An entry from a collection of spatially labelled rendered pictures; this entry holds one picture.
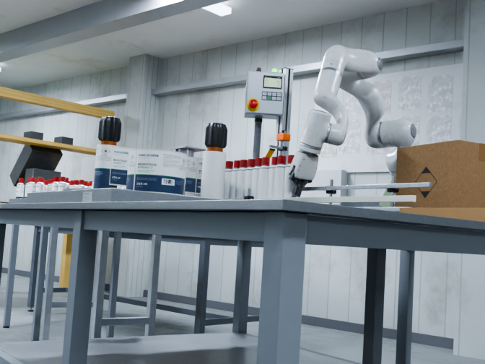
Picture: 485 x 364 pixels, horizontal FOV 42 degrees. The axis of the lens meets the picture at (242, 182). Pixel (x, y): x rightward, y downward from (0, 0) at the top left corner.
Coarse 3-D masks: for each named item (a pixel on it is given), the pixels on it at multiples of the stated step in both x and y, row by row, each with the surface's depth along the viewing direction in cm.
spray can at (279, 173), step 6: (282, 156) 251; (282, 162) 251; (276, 168) 251; (282, 168) 250; (276, 174) 251; (282, 174) 250; (276, 180) 250; (282, 180) 250; (276, 186) 250; (282, 186) 250; (276, 192) 250; (282, 192) 249
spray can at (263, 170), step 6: (264, 162) 260; (264, 168) 258; (258, 174) 261; (264, 174) 258; (258, 180) 260; (264, 180) 258; (258, 186) 259; (264, 186) 258; (258, 192) 259; (264, 192) 257
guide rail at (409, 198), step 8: (296, 200) 238; (304, 200) 234; (312, 200) 231; (320, 200) 227; (328, 200) 224; (336, 200) 221; (344, 200) 218; (352, 200) 215; (360, 200) 212; (368, 200) 209; (376, 200) 206; (384, 200) 204; (392, 200) 201; (400, 200) 198; (408, 200) 196
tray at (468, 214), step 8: (400, 208) 187; (408, 208) 184; (416, 208) 182; (424, 208) 180; (432, 208) 178; (440, 208) 176; (448, 208) 174; (456, 208) 172; (464, 208) 170; (472, 208) 168; (480, 208) 166; (440, 216) 176; (448, 216) 173; (456, 216) 171; (464, 216) 169; (472, 216) 168; (480, 216) 166
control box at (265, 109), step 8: (248, 72) 277; (256, 72) 277; (264, 72) 278; (248, 80) 276; (256, 80) 276; (248, 88) 276; (256, 88) 276; (264, 88) 276; (248, 96) 276; (256, 96) 276; (248, 104) 275; (264, 104) 276; (272, 104) 276; (280, 104) 276; (248, 112) 275; (256, 112) 275; (264, 112) 275; (272, 112) 276; (280, 112) 276
